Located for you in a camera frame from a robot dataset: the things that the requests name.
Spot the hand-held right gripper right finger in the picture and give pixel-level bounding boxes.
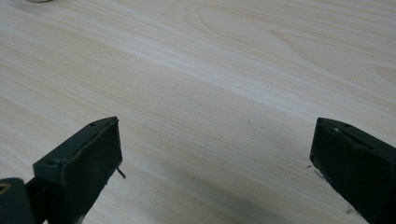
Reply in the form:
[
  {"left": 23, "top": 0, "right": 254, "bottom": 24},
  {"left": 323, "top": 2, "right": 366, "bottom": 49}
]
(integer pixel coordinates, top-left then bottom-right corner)
[{"left": 309, "top": 117, "right": 396, "bottom": 224}]

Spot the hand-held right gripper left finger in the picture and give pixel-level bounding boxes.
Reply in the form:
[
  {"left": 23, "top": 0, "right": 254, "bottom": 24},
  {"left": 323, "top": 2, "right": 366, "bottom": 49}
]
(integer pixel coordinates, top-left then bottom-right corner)
[{"left": 25, "top": 116, "right": 127, "bottom": 224}]

